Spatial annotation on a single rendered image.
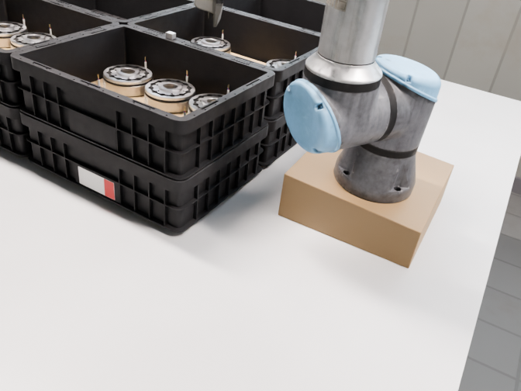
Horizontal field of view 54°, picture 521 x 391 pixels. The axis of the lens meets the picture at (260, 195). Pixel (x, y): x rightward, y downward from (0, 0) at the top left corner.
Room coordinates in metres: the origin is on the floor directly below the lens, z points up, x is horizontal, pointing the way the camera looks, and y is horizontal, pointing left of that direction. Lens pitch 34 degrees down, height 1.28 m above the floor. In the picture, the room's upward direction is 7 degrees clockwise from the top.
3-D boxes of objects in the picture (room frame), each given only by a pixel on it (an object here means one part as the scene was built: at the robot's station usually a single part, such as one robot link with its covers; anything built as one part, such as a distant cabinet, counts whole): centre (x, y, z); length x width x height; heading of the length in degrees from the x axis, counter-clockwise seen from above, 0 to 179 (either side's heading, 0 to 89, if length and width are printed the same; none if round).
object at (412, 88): (0.83, -0.21, 0.96); 0.13 x 0.12 x 0.14; 125
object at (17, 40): (1.16, 0.57, 0.86); 0.10 x 0.10 x 0.01
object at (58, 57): (0.92, 0.24, 0.87); 0.40 x 0.30 x 0.11; 63
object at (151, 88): (0.98, 0.21, 0.86); 0.10 x 0.10 x 0.01
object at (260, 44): (1.19, 0.11, 0.87); 0.40 x 0.30 x 0.11; 63
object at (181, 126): (0.92, 0.24, 0.92); 0.40 x 0.30 x 0.02; 63
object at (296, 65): (1.19, 0.11, 0.92); 0.40 x 0.30 x 0.02; 63
